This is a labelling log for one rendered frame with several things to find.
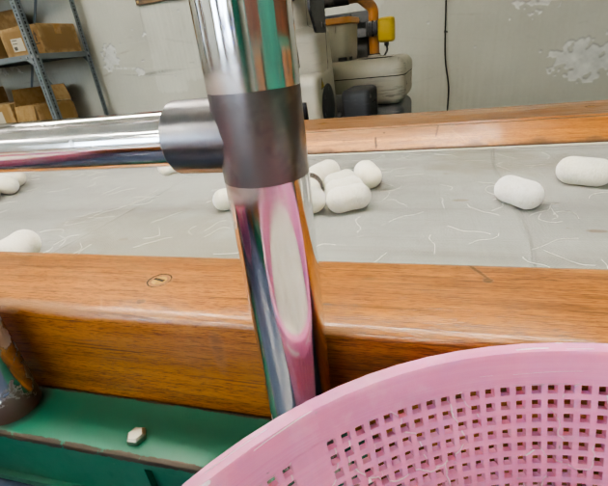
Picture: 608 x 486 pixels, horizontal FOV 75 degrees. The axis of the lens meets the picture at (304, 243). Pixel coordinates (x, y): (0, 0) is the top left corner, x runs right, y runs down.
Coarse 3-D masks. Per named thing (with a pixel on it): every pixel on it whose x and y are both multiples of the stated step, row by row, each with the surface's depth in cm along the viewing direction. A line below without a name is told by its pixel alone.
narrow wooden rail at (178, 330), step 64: (0, 256) 24; (64, 256) 23; (128, 256) 22; (64, 320) 18; (128, 320) 17; (192, 320) 16; (384, 320) 15; (448, 320) 14; (512, 320) 14; (576, 320) 14; (64, 384) 20; (128, 384) 19; (192, 384) 18; (256, 384) 17
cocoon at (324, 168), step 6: (324, 162) 37; (330, 162) 37; (336, 162) 38; (312, 168) 36; (318, 168) 36; (324, 168) 36; (330, 168) 36; (336, 168) 37; (318, 174) 36; (324, 174) 36
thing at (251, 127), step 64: (192, 0) 8; (256, 0) 8; (256, 64) 8; (0, 128) 12; (64, 128) 11; (128, 128) 10; (192, 128) 10; (256, 128) 9; (256, 192) 10; (256, 256) 11; (0, 320) 18; (256, 320) 12; (320, 320) 12; (0, 384) 18; (320, 384) 13; (0, 448) 19; (64, 448) 17; (128, 448) 17; (192, 448) 16
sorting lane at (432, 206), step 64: (64, 192) 45; (128, 192) 42; (192, 192) 40; (384, 192) 34; (448, 192) 33; (576, 192) 30; (192, 256) 27; (320, 256) 25; (384, 256) 24; (448, 256) 23; (512, 256) 23; (576, 256) 22
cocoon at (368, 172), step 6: (360, 162) 36; (366, 162) 36; (372, 162) 36; (354, 168) 36; (360, 168) 35; (366, 168) 34; (372, 168) 34; (378, 168) 35; (360, 174) 35; (366, 174) 34; (372, 174) 34; (378, 174) 34; (366, 180) 34; (372, 180) 34; (378, 180) 34; (372, 186) 35
